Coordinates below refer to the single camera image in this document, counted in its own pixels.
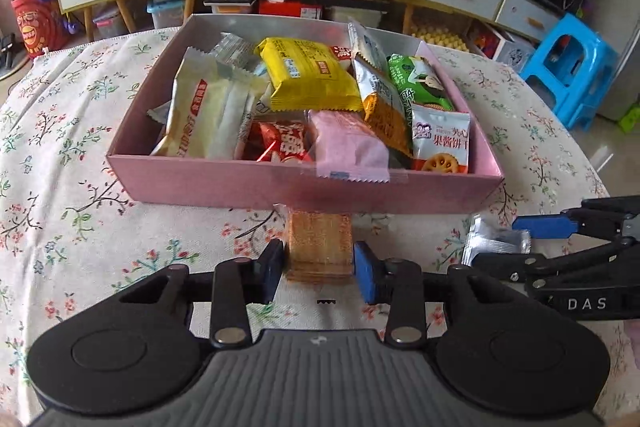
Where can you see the pink cardboard box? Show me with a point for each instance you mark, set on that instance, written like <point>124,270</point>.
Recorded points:
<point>250,184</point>

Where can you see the red round gift bag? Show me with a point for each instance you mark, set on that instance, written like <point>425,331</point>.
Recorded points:
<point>37,27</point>

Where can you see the golden brown snack packet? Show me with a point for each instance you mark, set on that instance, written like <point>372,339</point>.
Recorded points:
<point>320,247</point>

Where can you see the blue lid storage bin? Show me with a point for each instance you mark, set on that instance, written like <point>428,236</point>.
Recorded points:
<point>165,12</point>

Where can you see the clear storage bin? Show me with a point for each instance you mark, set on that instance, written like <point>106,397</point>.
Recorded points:
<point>357,16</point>
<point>107,24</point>
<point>232,3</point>

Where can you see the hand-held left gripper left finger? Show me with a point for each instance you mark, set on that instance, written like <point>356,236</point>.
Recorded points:
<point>274,272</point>

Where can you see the yellow egg tray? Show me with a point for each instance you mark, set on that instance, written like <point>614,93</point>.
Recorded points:
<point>437,37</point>

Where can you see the orange white biscuit packet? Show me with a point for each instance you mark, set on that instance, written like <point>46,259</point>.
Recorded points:
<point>442,142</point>

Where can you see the floral mat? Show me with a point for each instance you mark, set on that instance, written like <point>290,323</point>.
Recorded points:
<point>75,157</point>

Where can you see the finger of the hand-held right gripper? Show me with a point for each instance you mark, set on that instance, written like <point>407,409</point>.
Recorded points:
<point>575,264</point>
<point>542,227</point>

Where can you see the blue plastic stool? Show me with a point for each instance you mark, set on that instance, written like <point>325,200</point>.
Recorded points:
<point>570,67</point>

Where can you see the yellow snack packet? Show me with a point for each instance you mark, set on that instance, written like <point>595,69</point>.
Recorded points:
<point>305,74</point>

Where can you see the black floor stand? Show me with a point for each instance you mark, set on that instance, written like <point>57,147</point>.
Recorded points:
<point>6,49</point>

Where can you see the green chips packet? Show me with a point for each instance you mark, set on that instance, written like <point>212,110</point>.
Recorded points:
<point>422,82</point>

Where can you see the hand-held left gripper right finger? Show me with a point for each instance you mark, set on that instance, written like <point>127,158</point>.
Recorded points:
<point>365,274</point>

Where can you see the orange packet with white label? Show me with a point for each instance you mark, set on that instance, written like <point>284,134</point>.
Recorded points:
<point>385,112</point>

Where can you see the silver snack packet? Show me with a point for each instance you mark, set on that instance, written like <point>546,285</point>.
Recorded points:
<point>367,44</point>

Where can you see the white printed toy box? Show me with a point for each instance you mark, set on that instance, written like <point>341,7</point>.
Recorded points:
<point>502,44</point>

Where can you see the red cardboard box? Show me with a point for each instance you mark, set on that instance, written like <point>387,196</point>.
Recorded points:
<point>305,9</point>

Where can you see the small silver packet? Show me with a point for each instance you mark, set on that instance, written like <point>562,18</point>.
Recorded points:
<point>495,242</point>

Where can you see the red snack packet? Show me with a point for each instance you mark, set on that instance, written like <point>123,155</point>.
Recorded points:
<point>280,139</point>

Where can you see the pink snack packet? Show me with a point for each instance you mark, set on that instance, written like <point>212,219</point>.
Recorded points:
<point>345,144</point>

